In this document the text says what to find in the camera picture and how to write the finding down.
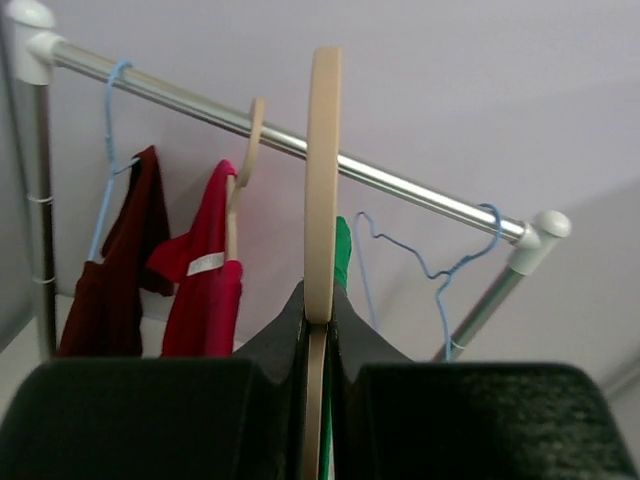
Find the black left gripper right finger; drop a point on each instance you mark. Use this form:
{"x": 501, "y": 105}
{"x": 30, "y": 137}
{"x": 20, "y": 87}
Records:
{"x": 395, "y": 418}

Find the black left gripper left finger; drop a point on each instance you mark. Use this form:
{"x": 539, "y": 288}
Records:
{"x": 200, "y": 418}

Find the pink t-shirt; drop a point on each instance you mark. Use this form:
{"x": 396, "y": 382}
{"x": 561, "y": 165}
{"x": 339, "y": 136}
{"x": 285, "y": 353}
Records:
{"x": 202, "y": 319}

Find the green t-shirt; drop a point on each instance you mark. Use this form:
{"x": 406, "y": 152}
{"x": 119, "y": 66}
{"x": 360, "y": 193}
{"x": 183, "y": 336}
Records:
{"x": 342, "y": 257}

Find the beige hanger of pink shirt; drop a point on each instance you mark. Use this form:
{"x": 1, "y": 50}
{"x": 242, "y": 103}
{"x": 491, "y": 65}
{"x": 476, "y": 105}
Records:
{"x": 236, "y": 183}

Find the beige hanger of green shirt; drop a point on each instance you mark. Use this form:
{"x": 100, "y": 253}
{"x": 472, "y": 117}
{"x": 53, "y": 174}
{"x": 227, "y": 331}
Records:
{"x": 320, "y": 206}

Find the maroon t-shirt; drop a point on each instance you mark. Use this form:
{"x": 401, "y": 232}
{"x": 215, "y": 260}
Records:
{"x": 105, "y": 316}

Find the blue hanger of maroon shirt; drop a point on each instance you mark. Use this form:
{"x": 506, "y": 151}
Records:
{"x": 114, "y": 168}

